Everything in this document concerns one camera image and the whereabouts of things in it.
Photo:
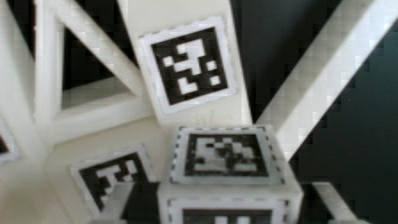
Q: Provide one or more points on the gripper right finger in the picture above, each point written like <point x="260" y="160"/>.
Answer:
<point x="324" y="206"/>

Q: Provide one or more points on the small tagged cube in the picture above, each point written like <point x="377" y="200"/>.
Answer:
<point x="230" y="184"/>

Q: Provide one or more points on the white U-shaped fence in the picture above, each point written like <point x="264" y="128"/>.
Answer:
<point x="331" y="61"/>

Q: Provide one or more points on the white chair back frame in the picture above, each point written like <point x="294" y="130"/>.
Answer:
<point x="84" y="109"/>

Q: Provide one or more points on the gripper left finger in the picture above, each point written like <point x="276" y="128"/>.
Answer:
<point x="132" y="205"/>

